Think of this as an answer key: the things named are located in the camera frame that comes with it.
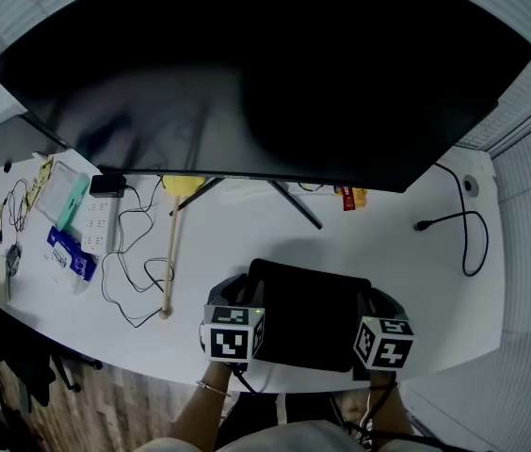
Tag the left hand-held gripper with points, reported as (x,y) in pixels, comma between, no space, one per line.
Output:
(230,342)

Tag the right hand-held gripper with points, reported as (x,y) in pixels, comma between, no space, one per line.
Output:
(383,346)

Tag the black mouse pad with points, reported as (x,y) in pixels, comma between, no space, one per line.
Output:
(308,318)

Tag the person's right forearm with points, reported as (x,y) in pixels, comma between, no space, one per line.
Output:
(398,417)

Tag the person's left forearm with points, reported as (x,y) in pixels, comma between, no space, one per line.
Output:
(199,408)

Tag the wooden stick with yellow head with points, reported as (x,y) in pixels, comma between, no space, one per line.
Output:
(171,252)

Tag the red and yellow snack packet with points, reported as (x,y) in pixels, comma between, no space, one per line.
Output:
(349,199)

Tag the person's beige top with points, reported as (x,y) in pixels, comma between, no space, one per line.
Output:
(294,438)

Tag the white power strip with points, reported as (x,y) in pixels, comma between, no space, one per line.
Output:
(98,224)

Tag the black power adapter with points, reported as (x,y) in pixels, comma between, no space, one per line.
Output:
(105,185)

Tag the blue tissue packet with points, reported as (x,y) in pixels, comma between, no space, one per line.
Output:
(70,254)

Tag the clear case with teal edge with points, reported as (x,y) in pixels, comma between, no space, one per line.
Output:
(65,191)

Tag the yellow printed packet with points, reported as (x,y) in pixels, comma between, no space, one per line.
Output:
(39,184)

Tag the black computer monitor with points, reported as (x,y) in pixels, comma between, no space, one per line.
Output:
(265,64)

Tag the black office chair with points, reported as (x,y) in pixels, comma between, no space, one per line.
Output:
(11,356)

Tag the small black knob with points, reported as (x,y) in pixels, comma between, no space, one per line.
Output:
(7,166)

